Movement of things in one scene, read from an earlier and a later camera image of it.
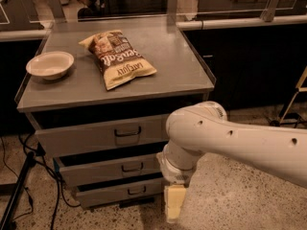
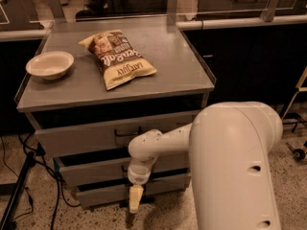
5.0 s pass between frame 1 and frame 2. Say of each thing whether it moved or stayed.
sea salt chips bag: stayed
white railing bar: stayed
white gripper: moved
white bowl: stayed
